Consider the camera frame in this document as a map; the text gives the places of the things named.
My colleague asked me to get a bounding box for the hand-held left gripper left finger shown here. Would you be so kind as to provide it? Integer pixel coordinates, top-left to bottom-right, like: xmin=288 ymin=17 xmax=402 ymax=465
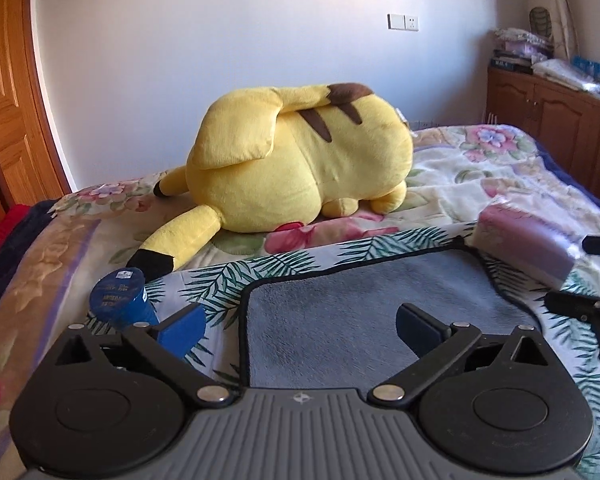
xmin=49 ymin=304 xmax=235 ymax=409

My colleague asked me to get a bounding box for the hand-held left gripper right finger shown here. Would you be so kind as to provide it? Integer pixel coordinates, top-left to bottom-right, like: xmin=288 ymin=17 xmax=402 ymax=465
xmin=367 ymin=303 xmax=557 ymax=407

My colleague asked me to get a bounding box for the grey towel with black edge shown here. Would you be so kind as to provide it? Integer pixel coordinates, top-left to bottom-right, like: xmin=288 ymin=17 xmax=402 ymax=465
xmin=239 ymin=247 xmax=547 ymax=392

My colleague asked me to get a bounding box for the blue cylindrical can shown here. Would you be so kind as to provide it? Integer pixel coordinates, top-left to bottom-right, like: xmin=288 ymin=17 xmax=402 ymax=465
xmin=88 ymin=267 xmax=160 ymax=333

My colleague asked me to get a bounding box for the leaf print cloth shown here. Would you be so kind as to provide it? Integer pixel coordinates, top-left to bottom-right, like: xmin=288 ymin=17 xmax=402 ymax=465
xmin=84 ymin=220 xmax=600 ymax=480

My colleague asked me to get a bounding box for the wooden cabinet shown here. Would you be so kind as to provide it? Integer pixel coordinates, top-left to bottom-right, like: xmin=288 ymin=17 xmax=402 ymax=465
xmin=487 ymin=66 xmax=600 ymax=187

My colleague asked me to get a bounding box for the floral blanket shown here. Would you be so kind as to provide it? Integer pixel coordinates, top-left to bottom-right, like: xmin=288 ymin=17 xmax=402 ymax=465
xmin=0 ymin=122 xmax=600 ymax=480

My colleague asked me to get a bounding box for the white plastic bag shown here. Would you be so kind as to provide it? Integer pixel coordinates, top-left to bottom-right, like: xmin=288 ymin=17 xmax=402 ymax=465
xmin=531 ymin=58 xmax=600 ymax=94

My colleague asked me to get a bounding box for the blue packet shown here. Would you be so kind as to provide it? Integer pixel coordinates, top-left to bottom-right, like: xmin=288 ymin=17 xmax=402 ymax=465
xmin=572 ymin=55 xmax=600 ymax=84

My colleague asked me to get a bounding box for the dark blue blanket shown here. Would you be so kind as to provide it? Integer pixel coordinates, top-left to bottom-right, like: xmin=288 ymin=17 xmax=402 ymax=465
xmin=0 ymin=200 xmax=67 ymax=337

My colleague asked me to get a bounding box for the yellow plush toy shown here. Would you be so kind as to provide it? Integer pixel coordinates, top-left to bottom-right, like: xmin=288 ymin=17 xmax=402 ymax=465
xmin=125 ymin=81 xmax=415 ymax=277

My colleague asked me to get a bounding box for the red cloth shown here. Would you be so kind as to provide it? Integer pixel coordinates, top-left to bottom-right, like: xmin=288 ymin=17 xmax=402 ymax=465
xmin=0 ymin=203 xmax=42 ymax=275

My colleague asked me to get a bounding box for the stack of books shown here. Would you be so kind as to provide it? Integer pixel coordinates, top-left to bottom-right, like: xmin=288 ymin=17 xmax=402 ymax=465
xmin=489 ymin=27 xmax=554 ymax=76

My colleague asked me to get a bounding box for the wooden door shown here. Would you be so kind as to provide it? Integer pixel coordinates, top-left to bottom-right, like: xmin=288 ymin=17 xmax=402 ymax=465
xmin=0 ymin=0 xmax=72 ymax=233

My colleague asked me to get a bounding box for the white wall socket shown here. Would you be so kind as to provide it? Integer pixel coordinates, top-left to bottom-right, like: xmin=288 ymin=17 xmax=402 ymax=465
xmin=387 ymin=13 xmax=420 ymax=31

